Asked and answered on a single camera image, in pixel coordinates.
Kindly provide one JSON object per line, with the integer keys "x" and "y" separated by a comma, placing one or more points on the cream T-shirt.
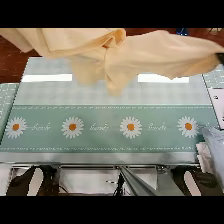
{"x": 160, "y": 56}

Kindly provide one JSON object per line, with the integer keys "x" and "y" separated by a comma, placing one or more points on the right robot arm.
{"x": 213, "y": 183}

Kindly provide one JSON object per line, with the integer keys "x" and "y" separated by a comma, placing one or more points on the white garment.
{"x": 203, "y": 156}

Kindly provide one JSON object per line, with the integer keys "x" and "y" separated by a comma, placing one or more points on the white sheet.
{"x": 218, "y": 110}

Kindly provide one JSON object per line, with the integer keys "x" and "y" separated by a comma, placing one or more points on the light blue garment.
{"x": 215, "y": 146}

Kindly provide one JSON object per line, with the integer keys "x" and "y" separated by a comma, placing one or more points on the silver frame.
{"x": 140, "y": 186}

